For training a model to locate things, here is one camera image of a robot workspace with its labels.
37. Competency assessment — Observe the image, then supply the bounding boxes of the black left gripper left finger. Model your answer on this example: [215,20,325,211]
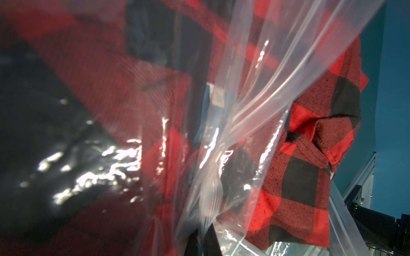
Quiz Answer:
[184,229,201,256]

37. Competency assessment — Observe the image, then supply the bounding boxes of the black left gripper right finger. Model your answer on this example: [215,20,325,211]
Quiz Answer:
[204,225,223,256]

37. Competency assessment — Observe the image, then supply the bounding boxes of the red black checkered cloth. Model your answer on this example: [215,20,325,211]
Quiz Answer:
[0,0,369,256]

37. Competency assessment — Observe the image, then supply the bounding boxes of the clear plastic vacuum bag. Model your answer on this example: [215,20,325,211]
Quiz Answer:
[0,0,385,256]

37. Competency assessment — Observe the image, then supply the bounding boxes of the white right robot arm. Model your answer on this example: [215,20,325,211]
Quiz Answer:
[348,204,410,256]

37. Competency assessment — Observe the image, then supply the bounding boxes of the aluminium mounting rail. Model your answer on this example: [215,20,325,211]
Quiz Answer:
[342,151,376,209]

